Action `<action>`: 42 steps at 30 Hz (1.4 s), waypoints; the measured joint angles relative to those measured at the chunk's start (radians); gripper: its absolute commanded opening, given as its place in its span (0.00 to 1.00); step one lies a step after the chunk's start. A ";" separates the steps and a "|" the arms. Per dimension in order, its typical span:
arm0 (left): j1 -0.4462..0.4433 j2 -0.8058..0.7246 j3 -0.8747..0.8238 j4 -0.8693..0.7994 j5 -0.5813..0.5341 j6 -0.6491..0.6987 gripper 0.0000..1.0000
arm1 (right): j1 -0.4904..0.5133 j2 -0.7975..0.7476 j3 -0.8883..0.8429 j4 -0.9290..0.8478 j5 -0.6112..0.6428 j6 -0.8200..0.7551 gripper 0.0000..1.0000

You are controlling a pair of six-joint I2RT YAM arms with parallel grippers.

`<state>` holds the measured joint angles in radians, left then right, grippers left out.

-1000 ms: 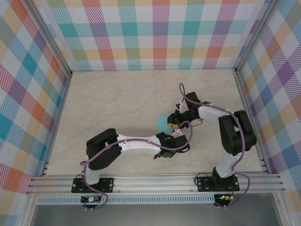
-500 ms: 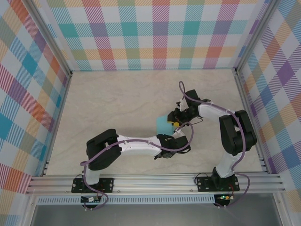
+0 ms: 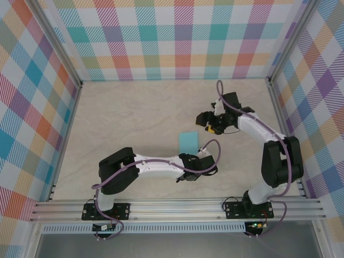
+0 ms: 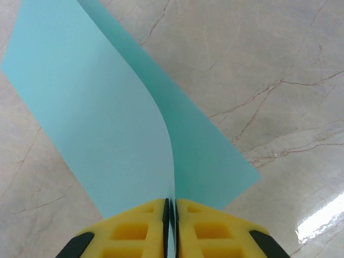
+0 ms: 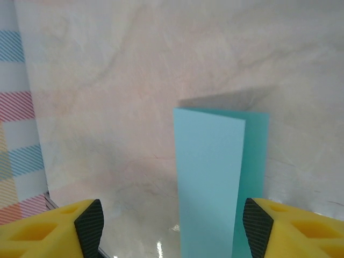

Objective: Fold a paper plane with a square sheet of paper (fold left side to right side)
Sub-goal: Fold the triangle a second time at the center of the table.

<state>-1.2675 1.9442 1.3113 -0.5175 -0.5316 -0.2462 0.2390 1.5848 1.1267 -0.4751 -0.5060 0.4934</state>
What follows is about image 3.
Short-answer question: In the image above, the small black circuit board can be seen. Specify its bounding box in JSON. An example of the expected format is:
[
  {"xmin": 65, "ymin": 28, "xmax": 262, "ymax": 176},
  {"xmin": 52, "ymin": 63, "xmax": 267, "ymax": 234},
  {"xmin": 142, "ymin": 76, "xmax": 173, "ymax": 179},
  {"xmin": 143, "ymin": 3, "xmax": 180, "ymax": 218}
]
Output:
[{"xmin": 92, "ymin": 224, "xmax": 117, "ymax": 232}]

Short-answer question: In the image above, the thin black base cable loop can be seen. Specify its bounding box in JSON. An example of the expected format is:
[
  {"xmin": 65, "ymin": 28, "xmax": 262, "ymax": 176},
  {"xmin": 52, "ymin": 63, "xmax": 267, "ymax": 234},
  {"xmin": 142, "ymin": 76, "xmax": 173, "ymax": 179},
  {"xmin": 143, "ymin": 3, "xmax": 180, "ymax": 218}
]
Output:
[{"xmin": 221, "ymin": 197, "xmax": 244, "ymax": 213}]

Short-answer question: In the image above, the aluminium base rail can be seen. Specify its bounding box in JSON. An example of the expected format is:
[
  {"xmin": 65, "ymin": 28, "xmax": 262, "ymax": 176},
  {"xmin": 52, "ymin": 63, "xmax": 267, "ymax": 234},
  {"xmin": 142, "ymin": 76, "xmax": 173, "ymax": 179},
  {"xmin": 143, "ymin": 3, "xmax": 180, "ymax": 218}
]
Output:
[{"xmin": 29, "ymin": 198, "xmax": 326, "ymax": 223}]

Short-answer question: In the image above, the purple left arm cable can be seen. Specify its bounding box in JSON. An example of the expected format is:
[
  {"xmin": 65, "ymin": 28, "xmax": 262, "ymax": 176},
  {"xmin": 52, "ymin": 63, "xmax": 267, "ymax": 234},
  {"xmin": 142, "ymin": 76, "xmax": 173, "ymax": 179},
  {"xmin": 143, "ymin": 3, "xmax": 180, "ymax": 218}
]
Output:
[{"xmin": 92, "ymin": 139, "xmax": 223, "ymax": 241}]

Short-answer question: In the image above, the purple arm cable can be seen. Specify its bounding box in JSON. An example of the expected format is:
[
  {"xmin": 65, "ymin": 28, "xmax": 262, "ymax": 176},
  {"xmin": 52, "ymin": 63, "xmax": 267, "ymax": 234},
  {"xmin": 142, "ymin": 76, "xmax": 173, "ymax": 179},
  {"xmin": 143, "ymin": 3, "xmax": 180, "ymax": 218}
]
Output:
[
  {"xmin": 214, "ymin": 80, "xmax": 292, "ymax": 239},
  {"xmin": 92, "ymin": 139, "xmax": 223, "ymax": 241}
]

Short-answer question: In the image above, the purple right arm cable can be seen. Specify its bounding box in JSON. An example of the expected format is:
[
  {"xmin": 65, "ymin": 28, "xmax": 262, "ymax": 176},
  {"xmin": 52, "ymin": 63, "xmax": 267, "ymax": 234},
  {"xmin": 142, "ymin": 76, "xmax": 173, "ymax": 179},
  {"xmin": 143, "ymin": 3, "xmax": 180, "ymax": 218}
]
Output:
[{"xmin": 214, "ymin": 80, "xmax": 292, "ymax": 239}]

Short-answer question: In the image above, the slotted grey cable duct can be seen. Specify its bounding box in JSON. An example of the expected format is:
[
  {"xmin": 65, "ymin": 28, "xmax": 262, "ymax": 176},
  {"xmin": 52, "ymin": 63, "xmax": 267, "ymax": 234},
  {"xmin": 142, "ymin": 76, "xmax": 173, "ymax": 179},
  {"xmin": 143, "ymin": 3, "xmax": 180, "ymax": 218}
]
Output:
[{"xmin": 41, "ymin": 222, "xmax": 247, "ymax": 234}]

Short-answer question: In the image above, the light blue paper sheet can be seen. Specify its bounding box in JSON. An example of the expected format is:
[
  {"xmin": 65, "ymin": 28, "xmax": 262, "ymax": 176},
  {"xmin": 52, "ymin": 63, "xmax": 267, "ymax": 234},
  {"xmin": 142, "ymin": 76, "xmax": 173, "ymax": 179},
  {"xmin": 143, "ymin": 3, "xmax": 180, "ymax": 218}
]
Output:
[{"xmin": 178, "ymin": 131, "xmax": 200, "ymax": 153}]

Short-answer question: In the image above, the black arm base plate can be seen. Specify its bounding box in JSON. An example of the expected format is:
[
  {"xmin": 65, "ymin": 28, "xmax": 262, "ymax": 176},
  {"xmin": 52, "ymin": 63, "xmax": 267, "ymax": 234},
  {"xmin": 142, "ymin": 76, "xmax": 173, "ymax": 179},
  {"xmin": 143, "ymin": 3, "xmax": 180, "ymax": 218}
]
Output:
[
  {"xmin": 82, "ymin": 203, "xmax": 131, "ymax": 221},
  {"xmin": 225, "ymin": 201, "xmax": 274, "ymax": 220}
]

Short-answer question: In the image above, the aluminium frame post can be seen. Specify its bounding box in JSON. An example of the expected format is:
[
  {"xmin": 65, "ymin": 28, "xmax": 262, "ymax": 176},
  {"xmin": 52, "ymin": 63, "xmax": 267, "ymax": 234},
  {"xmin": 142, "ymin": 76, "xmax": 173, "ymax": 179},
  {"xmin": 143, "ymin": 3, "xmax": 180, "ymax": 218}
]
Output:
[
  {"xmin": 30, "ymin": 0, "xmax": 83, "ymax": 88},
  {"xmin": 268, "ymin": 0, "xmax": 319, "ymax": 84}
]

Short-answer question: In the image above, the grey metal sheet panel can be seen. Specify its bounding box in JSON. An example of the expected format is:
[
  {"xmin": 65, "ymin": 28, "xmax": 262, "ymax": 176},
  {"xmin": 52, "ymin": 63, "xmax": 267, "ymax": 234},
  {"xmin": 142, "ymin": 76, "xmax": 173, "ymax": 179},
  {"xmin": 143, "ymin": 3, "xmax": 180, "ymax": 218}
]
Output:
[{"xmin": 34, "ymin": 233, "xmax": 323, "ymax": 258}]

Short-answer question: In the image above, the small circuit board green light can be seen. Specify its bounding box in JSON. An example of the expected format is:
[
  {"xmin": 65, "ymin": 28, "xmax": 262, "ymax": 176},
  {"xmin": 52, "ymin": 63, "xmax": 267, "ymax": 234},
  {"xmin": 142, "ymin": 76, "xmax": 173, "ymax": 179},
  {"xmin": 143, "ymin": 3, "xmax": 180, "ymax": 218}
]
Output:
[{"xmin": 247, "ymin": 221, "xmax": 267, "ymax": 230}]

